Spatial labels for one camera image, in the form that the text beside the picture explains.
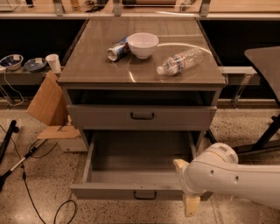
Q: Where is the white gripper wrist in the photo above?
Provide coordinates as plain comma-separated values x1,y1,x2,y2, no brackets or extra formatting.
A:
173,159,205,217

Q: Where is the grey drawer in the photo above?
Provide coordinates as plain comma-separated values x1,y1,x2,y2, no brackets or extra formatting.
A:
67,104,217,130
69,129,214,202

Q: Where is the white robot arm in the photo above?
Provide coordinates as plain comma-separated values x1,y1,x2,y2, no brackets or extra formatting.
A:
173,143,280,217

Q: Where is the grey drawer cabinet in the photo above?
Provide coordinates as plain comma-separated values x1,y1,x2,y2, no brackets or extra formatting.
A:
59,16,226,144

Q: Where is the grey top drawer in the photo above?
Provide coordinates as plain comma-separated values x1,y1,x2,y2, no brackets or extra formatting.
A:
67,104,217,130

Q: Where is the black table stand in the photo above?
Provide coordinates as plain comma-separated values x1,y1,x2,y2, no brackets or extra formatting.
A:
205,113,280,156

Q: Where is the clear plastic water bottle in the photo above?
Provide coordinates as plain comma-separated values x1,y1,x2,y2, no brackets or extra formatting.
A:
157,47,204,76

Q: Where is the white bowl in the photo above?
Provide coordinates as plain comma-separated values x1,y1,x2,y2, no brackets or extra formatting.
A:
128,32,159,59

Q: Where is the dark side table top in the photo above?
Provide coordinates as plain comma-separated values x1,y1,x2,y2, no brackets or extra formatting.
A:
244,46,280,104

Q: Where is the crushed blue soda can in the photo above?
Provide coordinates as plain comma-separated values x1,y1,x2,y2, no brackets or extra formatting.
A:
107,37,130,61

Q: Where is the brown cardboard box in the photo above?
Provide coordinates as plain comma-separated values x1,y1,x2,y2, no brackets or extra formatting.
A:
27,71,80,139

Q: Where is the black stand leg left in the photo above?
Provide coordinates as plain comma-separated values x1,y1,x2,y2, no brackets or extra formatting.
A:
0,120,19,163

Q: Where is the white paper cup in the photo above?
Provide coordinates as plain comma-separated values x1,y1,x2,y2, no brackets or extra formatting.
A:
45,53,61,74

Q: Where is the black and silver pole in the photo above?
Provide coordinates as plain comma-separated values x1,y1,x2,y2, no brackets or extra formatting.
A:
0,139,47,192

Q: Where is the blue bowl right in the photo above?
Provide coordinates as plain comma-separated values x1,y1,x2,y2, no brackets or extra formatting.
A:
24,58,46,73

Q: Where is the black floor cable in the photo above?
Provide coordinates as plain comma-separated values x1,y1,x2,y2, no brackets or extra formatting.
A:
0,124,78,224

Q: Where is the grey wall shelf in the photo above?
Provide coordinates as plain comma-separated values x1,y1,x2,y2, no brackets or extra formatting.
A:
0,67,59,86

